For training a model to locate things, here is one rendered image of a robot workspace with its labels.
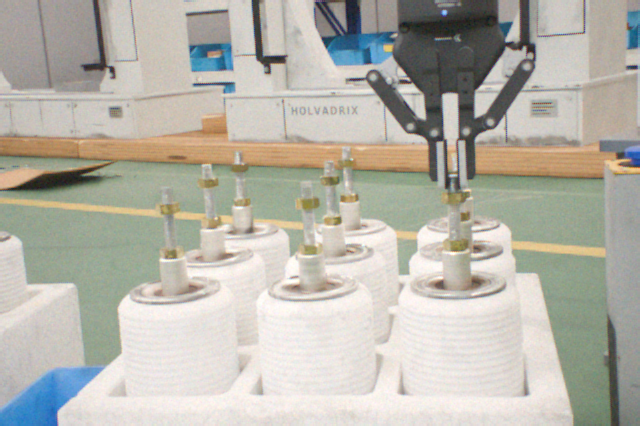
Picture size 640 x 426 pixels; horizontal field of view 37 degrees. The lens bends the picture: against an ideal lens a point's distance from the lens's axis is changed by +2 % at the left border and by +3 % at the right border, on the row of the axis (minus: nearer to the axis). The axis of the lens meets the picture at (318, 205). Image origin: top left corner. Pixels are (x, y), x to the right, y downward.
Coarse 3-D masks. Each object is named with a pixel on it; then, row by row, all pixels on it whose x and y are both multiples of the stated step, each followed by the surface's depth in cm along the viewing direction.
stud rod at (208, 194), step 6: (204, 168) 89; (210, 168) 89; (204, 174) 89; (210, 174) 89; (204, 192) 89; (210, 192) 89; (204, 198) 89; (210, 198) 89; (210, 204) 89; (210, 210) 89; (210, 216) 89; (210, 228) 90
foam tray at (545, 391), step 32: (544, 320) 88; (256, 352) 84; (384, 352) 82; (544, 352) 80; (96, 384) 79; (256, 384) 78; (384, 384) 74; (544, 384) 73; (64, 416) 74; (96, 416) 74; (128, 416) 73; (160, 416) 73; (192, 416) 72; (224, 416) 72; (256, 416) 72; (288, 416) 71; (320, 416) 71; (352, 416) 70; (384, 416) 70; (416, 416) 69; (448, 416) 69; (480, 416) 69; (512, 416) 68; (544, 416) 68
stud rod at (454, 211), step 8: (448, 176) 73; (456, 176) 73; (448, 184) 73; (456, 184) 73; (448, 192) 73; (448, 208) 74; (456, 208) 73; (448, 216) 74; (456, 216) 74; (448, 224) 74; (456, 224) 74; (456, 232) 74
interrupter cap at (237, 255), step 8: (200, 248) 94; (232, 248) 93; (240, 248) 93; (248, 248) 92; (192, 256) 91; (200, 256) 92; (232, 256) 91; (240, 256) 89; (248, 256) 89; (192, 264) 87; (200, 264) 87; (208, 264) 87; (216, 264) 87; (224, 264) 87; (232, 264) 87
